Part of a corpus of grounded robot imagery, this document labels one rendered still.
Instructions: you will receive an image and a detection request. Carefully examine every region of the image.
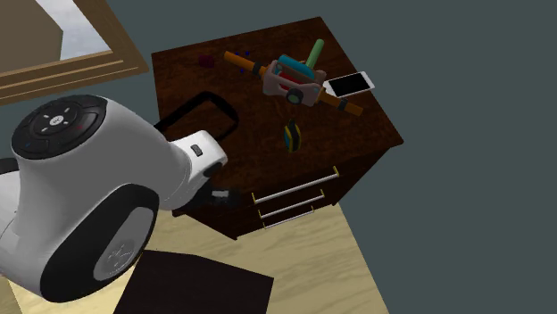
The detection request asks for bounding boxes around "dark brown chest of drawers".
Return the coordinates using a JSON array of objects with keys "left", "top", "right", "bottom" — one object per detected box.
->
[{"left": 150, "top": 16, "right": 405, "bottom": 242}]

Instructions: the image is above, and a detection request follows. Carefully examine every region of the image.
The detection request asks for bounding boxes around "black rimmed rectangular tray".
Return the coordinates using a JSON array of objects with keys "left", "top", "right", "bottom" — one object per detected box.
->
[{"left": 153, "top": 90, "right": 240, "bottom": 144}]

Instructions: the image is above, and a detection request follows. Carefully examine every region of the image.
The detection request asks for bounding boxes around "yellow black and blue gadget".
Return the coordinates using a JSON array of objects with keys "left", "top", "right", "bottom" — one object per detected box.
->
[{"left": 283, "top": 120, "right": 303, "bottom": 153}]

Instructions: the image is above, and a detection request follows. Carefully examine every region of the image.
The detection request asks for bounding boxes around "multicoloured toy with orange rod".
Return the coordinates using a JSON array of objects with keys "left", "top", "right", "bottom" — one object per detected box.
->
[{"left": 223, "top": 38, "right": 364, "bottom": 118}]

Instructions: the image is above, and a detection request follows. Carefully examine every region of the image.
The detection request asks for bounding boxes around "white smartphone with black screen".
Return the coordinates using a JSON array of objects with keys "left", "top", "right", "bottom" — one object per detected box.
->
[{"left": 322, "top": 70, "right": 376, "bottom": 99}]

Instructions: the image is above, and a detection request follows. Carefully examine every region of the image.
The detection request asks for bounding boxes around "brown framed window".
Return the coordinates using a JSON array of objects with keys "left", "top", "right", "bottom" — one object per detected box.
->
[{"left": 0, "top": 0, "right": 150, "bottom": 107}]

